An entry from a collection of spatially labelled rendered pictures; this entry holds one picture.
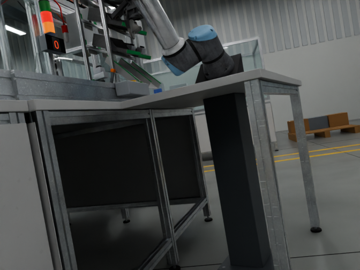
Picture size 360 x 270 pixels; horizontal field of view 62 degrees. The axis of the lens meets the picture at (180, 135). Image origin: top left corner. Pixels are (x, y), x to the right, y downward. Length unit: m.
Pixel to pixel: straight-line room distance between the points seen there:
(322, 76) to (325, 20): 1.69
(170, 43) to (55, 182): 0.74
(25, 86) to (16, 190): 0.32
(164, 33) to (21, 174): 0.78
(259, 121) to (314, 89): 9.36
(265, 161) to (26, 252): 0.72
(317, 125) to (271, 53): 3.94
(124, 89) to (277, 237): 0.85
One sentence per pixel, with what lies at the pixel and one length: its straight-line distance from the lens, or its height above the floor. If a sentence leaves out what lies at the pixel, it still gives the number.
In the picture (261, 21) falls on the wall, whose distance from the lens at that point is 10.47.
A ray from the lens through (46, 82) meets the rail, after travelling 1.07.
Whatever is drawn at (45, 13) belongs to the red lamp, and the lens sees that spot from 1.65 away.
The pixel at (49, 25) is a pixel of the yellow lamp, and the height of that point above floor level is 1.29.
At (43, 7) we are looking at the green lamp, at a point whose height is 1.38.
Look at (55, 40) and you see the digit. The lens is 1.61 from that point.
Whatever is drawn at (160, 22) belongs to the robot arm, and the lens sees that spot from 1.29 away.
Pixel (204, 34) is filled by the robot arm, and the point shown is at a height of 1.09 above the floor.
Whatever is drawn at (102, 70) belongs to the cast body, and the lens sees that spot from 1.65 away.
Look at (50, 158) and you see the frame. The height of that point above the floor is 0.69.
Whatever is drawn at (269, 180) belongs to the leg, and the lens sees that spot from 1.02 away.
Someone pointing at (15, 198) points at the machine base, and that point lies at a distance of 0.84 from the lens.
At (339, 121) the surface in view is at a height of 0.24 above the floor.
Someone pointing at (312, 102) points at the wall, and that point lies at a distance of 10.31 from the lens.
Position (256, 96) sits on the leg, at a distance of 1.00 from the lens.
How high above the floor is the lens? 0.73
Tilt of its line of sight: 2 degrees down
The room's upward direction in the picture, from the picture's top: 10 degrees counter-clockwise
